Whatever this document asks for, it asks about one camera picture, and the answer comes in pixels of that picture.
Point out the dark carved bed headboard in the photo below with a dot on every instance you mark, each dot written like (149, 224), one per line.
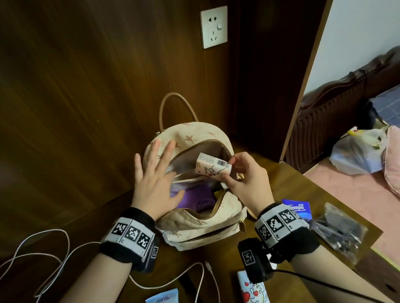
(332, 116)

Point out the white wall socket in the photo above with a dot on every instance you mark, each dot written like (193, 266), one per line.
(214, 27)

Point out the person's right hand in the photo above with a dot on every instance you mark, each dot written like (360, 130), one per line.
(253, 187)

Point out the black stick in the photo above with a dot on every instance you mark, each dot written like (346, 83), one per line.
(190, 294)

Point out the pink bed sheet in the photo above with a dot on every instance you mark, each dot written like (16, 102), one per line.
(366, 204)

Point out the dark wooden shelf cabinet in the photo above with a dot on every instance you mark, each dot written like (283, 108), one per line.
(272, 69)

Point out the person's left forearm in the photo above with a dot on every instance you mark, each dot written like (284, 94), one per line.
(90, 289)

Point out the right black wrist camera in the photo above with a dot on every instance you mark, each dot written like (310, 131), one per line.
(254, 260)

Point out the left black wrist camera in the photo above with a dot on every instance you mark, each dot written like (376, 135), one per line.
(153, 255)

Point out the clear plastic bag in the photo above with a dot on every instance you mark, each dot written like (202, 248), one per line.
(339, 231)

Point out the small cartoon tissue pack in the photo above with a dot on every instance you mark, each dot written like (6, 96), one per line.
(212, 165)

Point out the translucent plastic shopping bag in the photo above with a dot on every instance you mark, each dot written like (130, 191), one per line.
(357, 155)

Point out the left black marker wristband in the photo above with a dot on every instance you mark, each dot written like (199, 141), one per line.
(131, 237)

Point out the dark wooden bed rail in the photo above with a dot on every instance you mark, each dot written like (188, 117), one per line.
(390, 280)

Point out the person's right forearm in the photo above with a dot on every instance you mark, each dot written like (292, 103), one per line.
(334, 279)

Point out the blue packet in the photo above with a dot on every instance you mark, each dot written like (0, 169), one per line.
(300, 208)

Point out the black marker wristband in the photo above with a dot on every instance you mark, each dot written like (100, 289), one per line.
(284, 229)
(131, 237)

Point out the cream patterned backpack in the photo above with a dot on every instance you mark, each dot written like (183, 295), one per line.
(193, 223)

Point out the cat print tissue pack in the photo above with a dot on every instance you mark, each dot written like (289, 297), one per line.
(256, 294)

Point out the blue checkered pillow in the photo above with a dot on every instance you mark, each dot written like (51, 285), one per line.
(396, 107)

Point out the small purple pad pack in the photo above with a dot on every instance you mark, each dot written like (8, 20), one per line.
(197, 198)

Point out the person's left hand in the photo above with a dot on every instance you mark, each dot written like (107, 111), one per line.
(153, 192)

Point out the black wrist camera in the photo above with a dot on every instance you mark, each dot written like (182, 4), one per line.
(153, 255)
(254, 260)

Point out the right black marker wristband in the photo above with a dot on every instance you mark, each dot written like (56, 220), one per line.
(284, 229)

